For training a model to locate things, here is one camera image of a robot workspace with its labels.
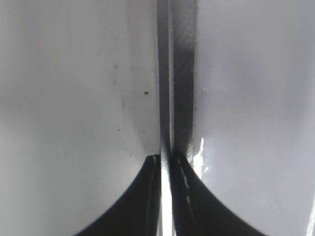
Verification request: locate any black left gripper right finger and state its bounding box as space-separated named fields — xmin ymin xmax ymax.
xmin=169 ymin=150 xmax=263 ymax=236

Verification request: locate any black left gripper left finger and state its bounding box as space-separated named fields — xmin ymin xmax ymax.
xmin=77 ymin=154 xmax=161 ymax=236

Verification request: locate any white board with aluminium frame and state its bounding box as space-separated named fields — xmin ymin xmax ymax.
xmin=0 ymin=0 xmax=315 ymax=236

